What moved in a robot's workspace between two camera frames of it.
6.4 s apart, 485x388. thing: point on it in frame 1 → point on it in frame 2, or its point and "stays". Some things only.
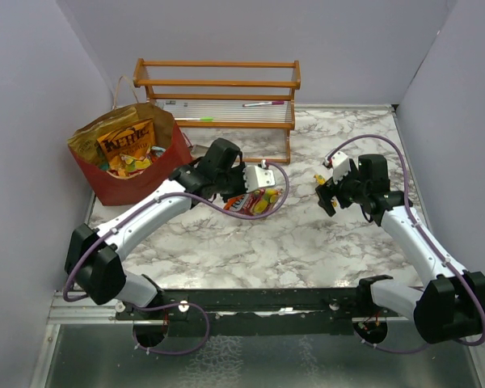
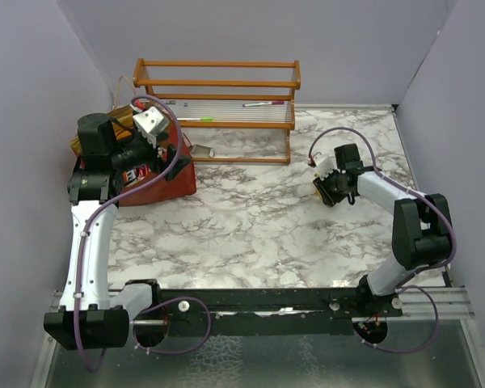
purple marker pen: (272, 103) stays
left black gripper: (238, 170) → (180, 162)
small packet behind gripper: (198, 151) stays
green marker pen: (202, 119) stays
